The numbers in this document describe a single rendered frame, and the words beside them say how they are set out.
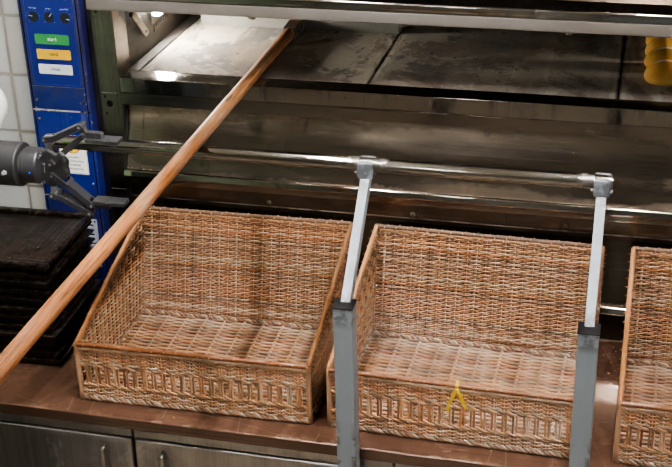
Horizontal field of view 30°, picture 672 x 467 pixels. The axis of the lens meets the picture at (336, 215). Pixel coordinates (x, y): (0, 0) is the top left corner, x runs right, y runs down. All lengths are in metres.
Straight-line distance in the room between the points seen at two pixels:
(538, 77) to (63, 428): 1.38
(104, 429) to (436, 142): 1.01
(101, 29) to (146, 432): 0.97
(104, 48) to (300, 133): 0.52
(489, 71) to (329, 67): 0.39
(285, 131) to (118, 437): 0.82
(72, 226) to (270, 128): 0.54
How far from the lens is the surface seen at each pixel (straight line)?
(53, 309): 2.08
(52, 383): 3.04
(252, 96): 3.02
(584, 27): 2.66
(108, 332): 3.06
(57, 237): 3.10
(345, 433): 2.65
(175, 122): 3.14
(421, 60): 3.15
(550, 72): 3.08
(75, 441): 2.99
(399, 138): 2.98
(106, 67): 3.13
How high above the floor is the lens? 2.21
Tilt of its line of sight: 26 degrees down
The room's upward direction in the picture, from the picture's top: 2 degrees counter-clockwise
